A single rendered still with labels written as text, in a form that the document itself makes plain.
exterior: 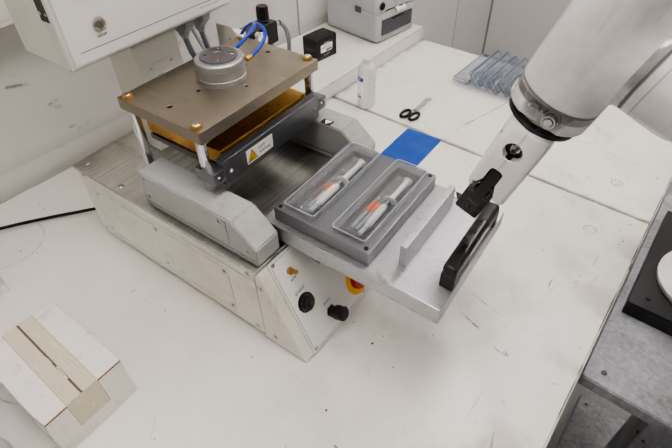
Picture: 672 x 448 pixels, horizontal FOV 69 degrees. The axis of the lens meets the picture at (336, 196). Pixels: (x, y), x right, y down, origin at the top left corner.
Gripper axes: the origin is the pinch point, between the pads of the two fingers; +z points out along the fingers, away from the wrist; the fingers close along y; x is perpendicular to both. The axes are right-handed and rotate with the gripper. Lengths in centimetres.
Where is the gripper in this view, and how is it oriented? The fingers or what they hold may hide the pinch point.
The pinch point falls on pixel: (474, 199)
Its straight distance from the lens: 64.5
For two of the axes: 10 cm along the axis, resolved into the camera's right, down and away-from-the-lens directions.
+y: 5.9, -5.4, 6.0
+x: -7.7, -6.1, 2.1
